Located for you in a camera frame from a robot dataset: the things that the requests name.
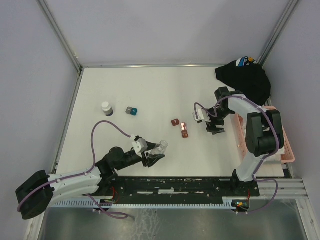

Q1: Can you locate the left aluminium corner post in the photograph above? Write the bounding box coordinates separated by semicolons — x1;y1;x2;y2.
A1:
36;0;84;73

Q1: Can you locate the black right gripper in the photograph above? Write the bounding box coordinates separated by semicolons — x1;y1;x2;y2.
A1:
204;106;232;135

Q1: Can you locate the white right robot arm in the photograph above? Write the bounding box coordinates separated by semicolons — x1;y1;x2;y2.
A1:
204;87;285;196

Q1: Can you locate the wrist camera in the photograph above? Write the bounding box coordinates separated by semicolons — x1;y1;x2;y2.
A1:
192;108;210;124
132;136;148;154

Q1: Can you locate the aluminium corner post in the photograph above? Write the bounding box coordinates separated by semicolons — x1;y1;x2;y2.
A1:
36;0;84;73
257;0;301;67

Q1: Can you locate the red Wed pill box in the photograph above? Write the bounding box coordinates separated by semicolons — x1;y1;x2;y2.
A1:
171;118;180;127

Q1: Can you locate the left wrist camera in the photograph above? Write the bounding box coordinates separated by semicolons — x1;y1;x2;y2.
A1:
132;136;148;154

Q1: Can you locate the black cloth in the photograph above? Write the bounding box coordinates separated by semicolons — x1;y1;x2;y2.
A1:
215;56;271;106

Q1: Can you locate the clear pill bottle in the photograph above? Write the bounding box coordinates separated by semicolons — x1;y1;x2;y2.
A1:
150;140;169;155

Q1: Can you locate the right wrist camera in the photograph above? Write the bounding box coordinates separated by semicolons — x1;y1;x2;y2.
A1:
192;108;210;124

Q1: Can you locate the teal pill box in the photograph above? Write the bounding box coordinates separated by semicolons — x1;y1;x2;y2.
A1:
130;107;138;116

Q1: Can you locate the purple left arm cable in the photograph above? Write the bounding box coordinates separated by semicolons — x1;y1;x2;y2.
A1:
16;120;137;220

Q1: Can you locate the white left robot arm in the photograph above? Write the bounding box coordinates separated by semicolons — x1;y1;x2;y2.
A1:
15;138;168;220

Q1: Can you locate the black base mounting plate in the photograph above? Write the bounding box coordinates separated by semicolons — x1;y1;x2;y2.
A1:
92;176;260;197

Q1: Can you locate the light blue cable duct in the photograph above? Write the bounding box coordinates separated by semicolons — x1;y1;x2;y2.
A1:
53;198;237;208

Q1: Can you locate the white capped pill bottle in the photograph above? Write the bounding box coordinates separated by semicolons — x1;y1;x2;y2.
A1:
101;101;114;117

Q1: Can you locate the pink perforated basket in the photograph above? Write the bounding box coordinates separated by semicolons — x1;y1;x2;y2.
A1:
233;106;295;164

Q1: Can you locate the red Sat pill box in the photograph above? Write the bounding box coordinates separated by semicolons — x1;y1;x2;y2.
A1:
180;122;189;139

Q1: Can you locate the white cloth in basket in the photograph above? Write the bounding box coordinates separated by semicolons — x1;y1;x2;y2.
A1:
241;126;286;158

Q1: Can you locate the grey pill box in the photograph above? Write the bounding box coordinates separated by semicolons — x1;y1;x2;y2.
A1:
125;106;132;115

